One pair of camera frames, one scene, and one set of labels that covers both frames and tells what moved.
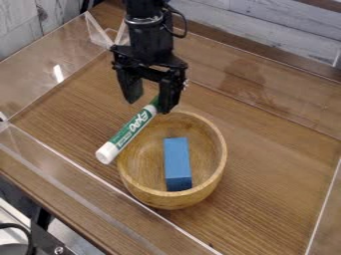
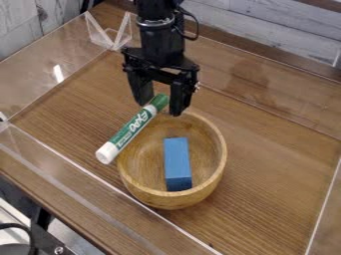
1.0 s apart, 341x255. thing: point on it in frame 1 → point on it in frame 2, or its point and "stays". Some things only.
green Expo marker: (108, 150) stays
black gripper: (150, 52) → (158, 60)
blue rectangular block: (177, 164) stays
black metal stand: (46, 243) stays
